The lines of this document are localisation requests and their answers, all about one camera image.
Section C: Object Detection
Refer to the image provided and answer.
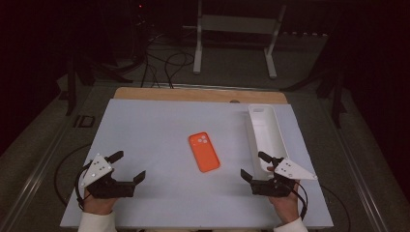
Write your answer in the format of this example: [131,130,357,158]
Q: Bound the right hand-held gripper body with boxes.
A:
[250,158,318,198]

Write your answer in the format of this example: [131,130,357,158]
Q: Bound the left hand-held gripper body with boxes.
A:
[79,153,135,199]

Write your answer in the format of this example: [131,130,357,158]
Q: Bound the white plastic bin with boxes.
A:
[246,103,291,182]

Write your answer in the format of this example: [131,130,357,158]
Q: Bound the orange phone case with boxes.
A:
[188,131,221,173]

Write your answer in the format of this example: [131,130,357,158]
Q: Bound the person's right hand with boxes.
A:
[268,183,301,225]

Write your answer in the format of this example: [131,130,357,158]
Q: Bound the person's left hand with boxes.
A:
[82,188,119,217]

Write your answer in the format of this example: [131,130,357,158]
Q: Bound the white board sheet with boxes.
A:
[60,98,335,230]

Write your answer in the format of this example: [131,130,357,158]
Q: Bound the black tripod stand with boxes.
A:
[64,54,134,117]
[279,64,349,130]

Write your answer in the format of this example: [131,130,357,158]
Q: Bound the white metal stand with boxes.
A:
[183,0,288,80]

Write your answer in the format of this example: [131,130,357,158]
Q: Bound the left hand-held gripper black cable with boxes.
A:
[74,162,93,211]

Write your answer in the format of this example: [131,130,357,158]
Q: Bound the hand-held gripper black cable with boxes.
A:
[291,184,309,220]
[74,162,93,211]

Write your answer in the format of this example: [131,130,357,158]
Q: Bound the right hand-held gripper black cable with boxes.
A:
[291,184,309,220]

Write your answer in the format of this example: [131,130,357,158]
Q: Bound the black floor cable loop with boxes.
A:
[53,143,93,207]
[320,185,352,232]

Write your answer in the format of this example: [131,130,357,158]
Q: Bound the metal floor rail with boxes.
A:
[141,82,279,92]

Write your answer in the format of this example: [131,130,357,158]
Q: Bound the black floor cables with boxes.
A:
[139,32,196,90]

